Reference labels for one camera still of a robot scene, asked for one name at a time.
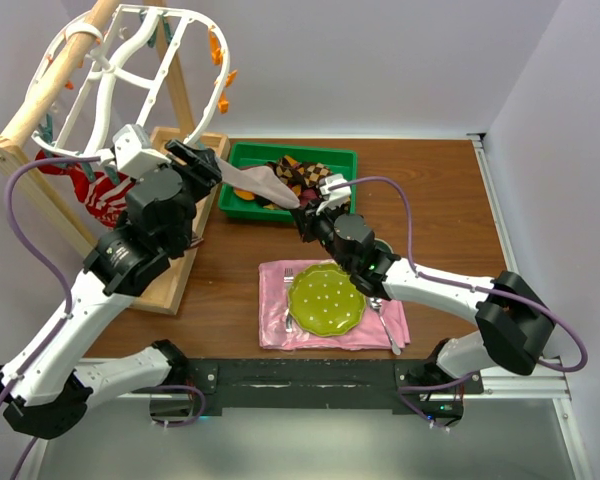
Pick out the green scalloped plate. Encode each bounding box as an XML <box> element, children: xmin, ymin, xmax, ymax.
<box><xmin>289</xmin><ymin>263</ymin><xmax>366</xmax><ymax>337</ymax></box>

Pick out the white round sock hanger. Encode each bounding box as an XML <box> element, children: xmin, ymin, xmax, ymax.
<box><xmin>25</xmin><ymin>4</ymin><xmax>235</xmax><ymax>157</ymax></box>

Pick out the teal ceramic mug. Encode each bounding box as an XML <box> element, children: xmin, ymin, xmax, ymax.
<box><xmin>374</xmin><ymin>238</ymin><xmax>393</xmax><ymax>254</ymax></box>

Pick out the red white striped sock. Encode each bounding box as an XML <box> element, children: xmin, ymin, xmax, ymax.
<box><xmin>82</xmin><ymin>172</ymin><xmax>134</xmax><ymax>228</ymax></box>

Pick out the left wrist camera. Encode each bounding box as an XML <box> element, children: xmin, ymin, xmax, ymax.
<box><xmin>98</xmin><ymin>124</ymin><xmax>170</xmax><ymax>179</ymax></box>

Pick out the silver spoon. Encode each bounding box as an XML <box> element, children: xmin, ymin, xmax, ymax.
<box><xmin>368</xmin><ymin>297</ymin><xmax>402</xmax><ymax>356</ymax></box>

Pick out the silver fork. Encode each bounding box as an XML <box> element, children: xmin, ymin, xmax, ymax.
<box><xmin>283</xmin><ymin>267</ymin><xmax>294</xmax><ymax>333</ymax></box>

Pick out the brown argyle sock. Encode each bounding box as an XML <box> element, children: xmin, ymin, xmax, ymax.
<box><xmin>300</xmin><ymin>162</ymin><xmax>333</xmax><ymax>188</ymax></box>
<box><xmin>266</xmin><ymin>155</ymin><xmax>308</xmax><ymax>197</ymax></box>

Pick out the red patterned sock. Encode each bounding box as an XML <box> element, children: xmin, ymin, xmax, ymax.
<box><xmin>39</xmin><ymin>163</ymin><xmax>128</xmax><ymax>204</ymax></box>

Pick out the green plastic tray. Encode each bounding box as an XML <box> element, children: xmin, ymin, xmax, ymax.
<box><xmin>218</xmin><ymin>142</ymin><xmax>358</xmax><ymax>223</ymax></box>

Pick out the purple yellow striped sock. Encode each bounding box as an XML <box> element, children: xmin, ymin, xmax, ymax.
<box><xmin>233</xmin><ymin>187</ymin><xmax>256</xmax><ymax>202</ymax></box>

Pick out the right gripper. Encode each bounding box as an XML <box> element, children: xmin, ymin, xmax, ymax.
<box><xmin>291</xmin><ymin>197</ymin><xmax>353</xmax><ymax>272</ymax></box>

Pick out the pink cloth napkin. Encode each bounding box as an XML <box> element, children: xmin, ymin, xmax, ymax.
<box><xmin>258</xmin><ymin>260</ymin><xmax>410</xmax><ymax>351</ymax></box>

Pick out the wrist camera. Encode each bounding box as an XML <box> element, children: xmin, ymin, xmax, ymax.
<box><xmin>98</xmin><ymin>124</ymin><xmax>170</xmax><ymax>179</ymax></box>
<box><xmin>316</xmin><ymin>174</ymin><xmax>351</xmax><ymax>215</ymax></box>

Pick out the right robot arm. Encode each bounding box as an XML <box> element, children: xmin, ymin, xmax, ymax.
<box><xmin>291</xmin><ymin>206</ymin><xmax>555</xmax><ymax>393</ymax></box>

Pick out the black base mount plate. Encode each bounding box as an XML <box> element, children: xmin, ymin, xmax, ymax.
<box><xmin>166</xmin><ymin>358</ymin><xmax>482</xmax><ymax>426</ymax></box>

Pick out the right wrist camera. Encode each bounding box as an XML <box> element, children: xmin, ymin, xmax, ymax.
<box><xmin>316</xmin><ymin>174</ymin><xmax>351</xmax><ymax>215</ymax></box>

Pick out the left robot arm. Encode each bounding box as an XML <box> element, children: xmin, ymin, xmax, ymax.
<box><xmin>0</xmin><ymin>140</ymin><xmax>222</xmax><ymax>439</ymax></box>

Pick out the brown white striped sock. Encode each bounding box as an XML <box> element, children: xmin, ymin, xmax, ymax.
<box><xmin>216</xmin><ymin>157</ymin><xmax>300</xmax><ymax>210</ymax></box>

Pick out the wooden hanger stand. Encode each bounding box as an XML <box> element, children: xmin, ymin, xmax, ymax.
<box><xmin>0</xmin><ymin>0</ymin><xmax>231</xmax><ymax>316</ymax></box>

